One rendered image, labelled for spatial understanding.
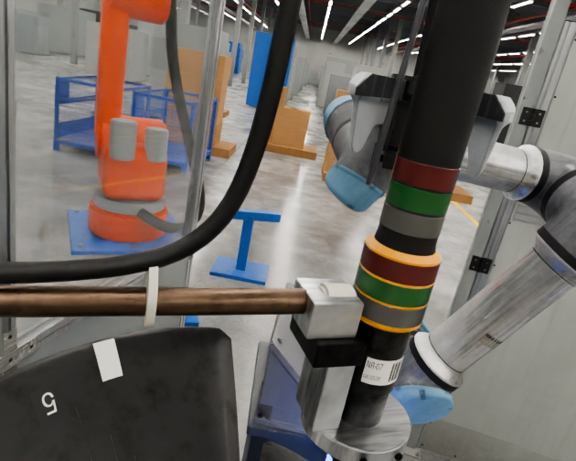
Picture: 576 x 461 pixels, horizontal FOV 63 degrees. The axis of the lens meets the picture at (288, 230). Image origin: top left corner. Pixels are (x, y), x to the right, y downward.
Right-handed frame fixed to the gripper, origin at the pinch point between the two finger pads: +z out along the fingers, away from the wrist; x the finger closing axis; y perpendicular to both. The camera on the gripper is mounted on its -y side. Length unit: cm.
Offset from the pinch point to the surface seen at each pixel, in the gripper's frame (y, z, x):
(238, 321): 166, -233, 87
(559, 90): -8, -172, -44
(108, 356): 24.7, 4.2, 19.8
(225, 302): 11.4, 13.4, 7.0
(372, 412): 18.6, 8.4, -1.4
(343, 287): 10.8, 9.1, 1.9
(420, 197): 5.1, 8.7, -0.9
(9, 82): 11, -36, 70
